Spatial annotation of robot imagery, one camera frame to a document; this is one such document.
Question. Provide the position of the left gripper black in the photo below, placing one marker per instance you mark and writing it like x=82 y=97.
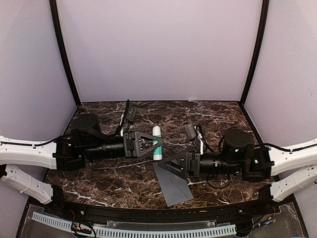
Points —
x=136 y=138

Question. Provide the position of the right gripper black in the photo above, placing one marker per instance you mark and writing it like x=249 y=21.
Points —
x=193 y=170

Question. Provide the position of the grey envelope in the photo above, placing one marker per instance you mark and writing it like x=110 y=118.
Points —
x=175 y=189

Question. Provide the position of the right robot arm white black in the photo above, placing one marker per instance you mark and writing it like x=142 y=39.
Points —
x=239 y=154

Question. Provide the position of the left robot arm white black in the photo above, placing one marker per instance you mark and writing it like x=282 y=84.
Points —
x=70 y=152

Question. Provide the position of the small electronics board with leds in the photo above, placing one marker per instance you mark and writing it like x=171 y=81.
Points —
x=79 y=229

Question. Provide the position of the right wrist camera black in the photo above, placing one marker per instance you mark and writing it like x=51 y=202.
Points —
x=195 y=135

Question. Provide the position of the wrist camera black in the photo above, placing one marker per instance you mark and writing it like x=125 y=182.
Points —
x=127 y=118
x=195 y=135

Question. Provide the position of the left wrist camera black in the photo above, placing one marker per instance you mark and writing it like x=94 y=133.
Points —
x=127 y=118

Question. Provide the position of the white slotted cable duct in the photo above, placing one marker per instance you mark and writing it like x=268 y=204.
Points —
x=140 y=230

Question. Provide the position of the black front table rail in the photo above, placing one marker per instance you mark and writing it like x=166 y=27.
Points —
x=93 y=214

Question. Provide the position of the black left frame post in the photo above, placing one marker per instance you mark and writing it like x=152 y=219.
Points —
x=62 y=51

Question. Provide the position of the black frame post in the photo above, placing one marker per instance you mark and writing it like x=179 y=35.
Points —
x=62 y=51
x=256 y=52

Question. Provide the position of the black right frame post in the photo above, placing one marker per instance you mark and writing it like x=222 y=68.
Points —
x=256 y=52

